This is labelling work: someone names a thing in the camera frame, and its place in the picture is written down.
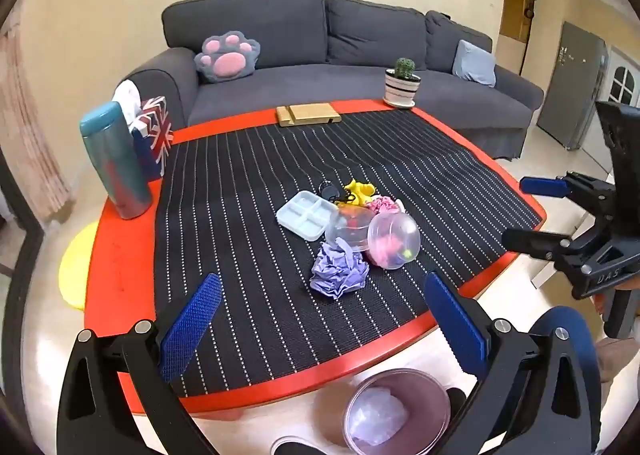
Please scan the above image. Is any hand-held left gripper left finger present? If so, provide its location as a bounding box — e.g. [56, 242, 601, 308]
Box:
[56, 272, 223, 455]

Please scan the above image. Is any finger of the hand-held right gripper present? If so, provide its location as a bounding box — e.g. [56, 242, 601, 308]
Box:
[520, 176, 570, 197]
[501, 227, 572, 261]

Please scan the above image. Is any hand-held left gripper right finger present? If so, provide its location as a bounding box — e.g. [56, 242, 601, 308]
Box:
[424, 271, 603, 455]

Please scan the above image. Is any purple transparent trash bin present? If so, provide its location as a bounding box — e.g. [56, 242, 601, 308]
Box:
[342, 369, 453, 453]

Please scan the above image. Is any clear plastic capsule half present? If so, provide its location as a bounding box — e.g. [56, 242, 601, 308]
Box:
[326, 207, 376, 252]
[367, 212, 421, 268]

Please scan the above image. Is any purple paper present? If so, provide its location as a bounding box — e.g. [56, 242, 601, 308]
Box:
[309, 238, 370, 302]

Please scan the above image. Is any pink paper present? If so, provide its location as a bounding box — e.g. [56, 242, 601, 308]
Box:
[367, 196, 401, 216]

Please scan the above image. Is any white divided tray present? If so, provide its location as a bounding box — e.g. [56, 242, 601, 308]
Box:
[276, 190, 341, 242]

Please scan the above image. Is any yellow rubber toy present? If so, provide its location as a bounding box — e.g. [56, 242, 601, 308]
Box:
[345, 179, 377, 206]

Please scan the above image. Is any black round keychain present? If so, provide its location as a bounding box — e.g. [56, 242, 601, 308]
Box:
[315, 180, 351, 203]

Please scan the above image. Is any person's right forearm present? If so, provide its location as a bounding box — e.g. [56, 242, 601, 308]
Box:
[595, 335, 640, 386]

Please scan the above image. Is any person's right shoe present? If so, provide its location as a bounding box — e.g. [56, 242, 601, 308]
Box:
[448, 386, 467, 417]

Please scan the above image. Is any person's shoe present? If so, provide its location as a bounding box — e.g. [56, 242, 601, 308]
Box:
[448, 386, 467, 417]
[271, 439, 322, 455]

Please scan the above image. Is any clear plastic bin bag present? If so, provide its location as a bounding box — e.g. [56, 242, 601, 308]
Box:
[350, 387, 408, 441]

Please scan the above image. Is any yellow round stool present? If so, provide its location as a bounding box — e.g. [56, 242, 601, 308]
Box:
[58, 221, 101, 311]

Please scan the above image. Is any white panelled door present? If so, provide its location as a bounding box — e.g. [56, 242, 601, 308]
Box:
[600, 47, 640, 108]

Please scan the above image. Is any light blue cushion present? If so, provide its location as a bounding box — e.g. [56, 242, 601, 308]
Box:
[452, 40, 497, 87]

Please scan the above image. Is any person's left shoe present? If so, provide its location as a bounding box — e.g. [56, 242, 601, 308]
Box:
[271, 439, 322, 455]

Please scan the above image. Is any potted cactus striped pot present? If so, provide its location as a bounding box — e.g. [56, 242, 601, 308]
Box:
[384, 58, 422, 106]

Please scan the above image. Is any teal thermos bottle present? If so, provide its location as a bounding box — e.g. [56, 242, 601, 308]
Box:
[80, 101, 153, 220]

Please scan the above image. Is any flag print tissue box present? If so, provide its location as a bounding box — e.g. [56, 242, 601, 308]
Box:
[131, 96, 174, 180]

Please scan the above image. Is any white tissue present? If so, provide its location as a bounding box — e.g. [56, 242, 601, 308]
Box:
[112, 80, 142, 126]

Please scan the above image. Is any wooden phone stand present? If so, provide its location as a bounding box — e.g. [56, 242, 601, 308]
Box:
[276, 104, 342, 127]

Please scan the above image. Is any beige curtain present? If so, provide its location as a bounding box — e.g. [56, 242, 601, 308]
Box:
[0, 10, 71, 226]

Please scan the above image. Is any dark grey sofa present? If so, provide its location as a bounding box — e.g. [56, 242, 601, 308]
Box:
[118, 0, 545, 160]

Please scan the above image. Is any grey pink paw cushion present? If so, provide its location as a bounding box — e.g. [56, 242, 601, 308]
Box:
[194, 31, 262, 84]

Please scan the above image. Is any black sliding door frame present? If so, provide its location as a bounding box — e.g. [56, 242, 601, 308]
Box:
[0, 150, 48, 296]

